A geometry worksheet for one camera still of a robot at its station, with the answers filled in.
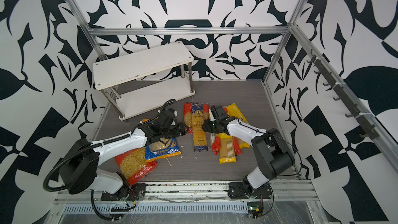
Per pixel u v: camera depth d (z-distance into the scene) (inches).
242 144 34.3
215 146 32.4
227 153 32.6
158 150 32.7
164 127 26.1
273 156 17.8
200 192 29.8
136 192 28.9
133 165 31.2
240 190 29.4
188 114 38.5
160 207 28.1
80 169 16.8
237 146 33.5
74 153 17.8
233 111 39.7
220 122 27.6
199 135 35.1
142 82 45.7
